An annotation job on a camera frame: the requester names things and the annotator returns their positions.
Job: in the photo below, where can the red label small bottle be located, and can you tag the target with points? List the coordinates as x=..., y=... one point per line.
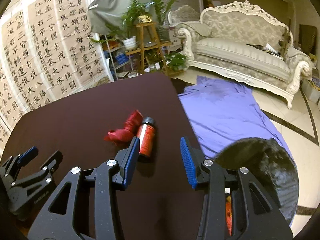
x=146, y=134

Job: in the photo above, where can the ornate white sofa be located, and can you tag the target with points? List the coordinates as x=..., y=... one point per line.
x=243, y=42

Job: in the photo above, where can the metal shelf rack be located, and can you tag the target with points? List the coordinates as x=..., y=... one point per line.
x=119, y=63

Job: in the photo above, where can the white potted green plant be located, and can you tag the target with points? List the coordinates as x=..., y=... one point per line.
x=124, y=30

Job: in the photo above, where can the orange foam fruit net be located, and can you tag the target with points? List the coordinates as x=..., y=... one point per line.
x=228, y=210

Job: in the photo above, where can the ornate armchair behind sofa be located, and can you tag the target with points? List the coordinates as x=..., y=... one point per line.
x=184, y=13

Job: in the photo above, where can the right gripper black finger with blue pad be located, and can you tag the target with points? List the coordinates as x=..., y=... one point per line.
x=255, y=215
x=62, y=216

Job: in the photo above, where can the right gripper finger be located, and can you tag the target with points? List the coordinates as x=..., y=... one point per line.
x=48, y=167
x=11, y=167

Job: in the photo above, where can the black trash bag bin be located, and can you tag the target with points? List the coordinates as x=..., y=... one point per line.
x=271, y=165

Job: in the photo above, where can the calligraphy paper scrolls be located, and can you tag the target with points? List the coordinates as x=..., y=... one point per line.
x=48, y=51

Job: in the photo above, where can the small floor plant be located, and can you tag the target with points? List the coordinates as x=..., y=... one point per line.
x=175, y=61

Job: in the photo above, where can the grey hanging sheet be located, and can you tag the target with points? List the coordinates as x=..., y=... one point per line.
x=101, y=12

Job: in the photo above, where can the tall dark potted plant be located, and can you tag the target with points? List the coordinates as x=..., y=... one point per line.
x=161, y=10

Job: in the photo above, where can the purple cloth on floor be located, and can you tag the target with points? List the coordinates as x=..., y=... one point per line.
x=222, y=112

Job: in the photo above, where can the wooden plant stand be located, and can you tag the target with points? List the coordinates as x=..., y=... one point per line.
x=141, y=49

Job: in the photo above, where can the dark red ribbon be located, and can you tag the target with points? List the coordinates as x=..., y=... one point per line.
x=125, y=134

